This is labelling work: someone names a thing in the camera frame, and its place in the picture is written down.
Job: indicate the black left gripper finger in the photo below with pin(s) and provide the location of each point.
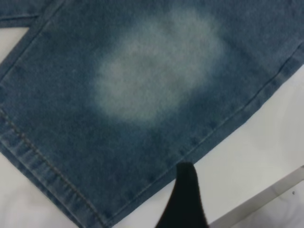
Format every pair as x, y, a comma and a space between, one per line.
185, 202

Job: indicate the blue denim pants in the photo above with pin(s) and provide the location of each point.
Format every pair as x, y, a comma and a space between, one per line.
71, 95

